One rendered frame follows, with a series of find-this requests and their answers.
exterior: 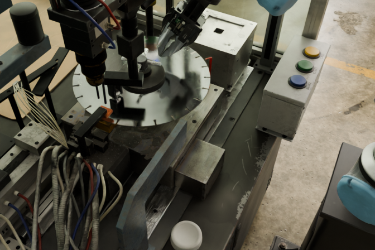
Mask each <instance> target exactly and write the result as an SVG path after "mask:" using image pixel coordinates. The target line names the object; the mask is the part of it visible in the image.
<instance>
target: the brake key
mask: <svg viewBox="0 0 375 250"><path fill-rule="evenodd" d="M290 83H291V84H292V85H294V86H304V85H305V83H306V79H305V78H304V77H303V76H301V75H293V76H292V77H291V79H290Z"/></svg>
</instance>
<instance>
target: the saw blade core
mask: <svg viewBox="0 0 375 250"><path fill-rule="evenodd" d="M146 38H147V39H146ZM158 40H159V37H156V36H148V37H147V36H144V45H145V48H148V52H147V55H146V57H147V59H151V60H154V61H157V62H161V65H162V66H163V67H164V69H165V80H164V82H163V83H162V84H161V85H160V86H158V87H157V88H155V89H152V90H149V91H145V92H137V91H133V90H130V89H127V88H126V87H124V86H122V90H123V94H121V95H120V96H119V97H118V98H117V99H114V98H112V97H110V96H109V95H108V88H107V85H104V86H105V94H106V99H107V104H104V97H103V89H102V84H101V85H100V86H98V90H99V96H100V98H99V99H98V98H97V92H96V88H95V86H91V85H89V84H88V82H87V81H86V77H85V76H84V75H83V74H82V73H81V67H80V64H79V65H78V66H77V68H76V70H75V72H74V75H73V91H74V94H75V97H76V98H77V101H78V102H79V104H80V105H81V106H82V107H83V108H84V109H85V110H86V111H87V112H89V113H90V114H93V113H94V112H95V110H96V109H97V108H98V107H100V106H101V105H102V106H104V107H107V108H109V109H112V110H113V113H112V114H111V115H110V116H109V117H108V118H107V119H106V118H104V120H103V121H105V122H108V123H111V124H116V123H117V120H118V119H119V121H118V123H117V125H119V126H126V127H135V126H136V123H135V122H137V127H150V126H155V122H154V121H156V125H157V126H158V125H161V124H165V123H169V122H172V121H174V119H175V120H177V119H179V118H181V117H183V116H185V115H187V114H188V113H190V112H189V111H192V110H194V109H195V108H196V107H197V106H198V105H199V104H200V103H201V101H203V99H204V98H205V96H206V95H207V92H208V90H209V86H210V72H209V69H208V67H207V64H206V63H205V61H204V60H203V58H202V57H201V56H200V55H199V54H198V53H197V52H196V53H194V54H191V53H192V52H194V50H193V49H191V48H189V47H188V46H185V47H183V48H182V49H181V50H180V51H178V52H176V53H174V54H173V55H172V56H170V57H169V56H167V57H160V56H159V55H158V48H157V45H158ZM113 42H114V44H115V46H116V49H114V50H113V49H106V52H107V59H106V61H105V65H106V71H119V70H120V68H121V67H122V66H123V65H124V64H125V63H127V61H122V60H121V57H122V56H120V55H119V54H118V46H117V42H116V41H115V40H114V41H113ZM187 50H188V51H187ZM196 57H197V58H196ZM202 67H203V68H202ZM79 74H80V75H79ZM78 85H79V86H78ZM202 88H204V89H202ZM81 96H83V97H81ZM196 99H198V100H196ZM89 106H91V107H89ZM185 108H187V109H188V110H187V109H185ZM171 116H173V118H174V119H173V118H172V117H171Z"/></svg>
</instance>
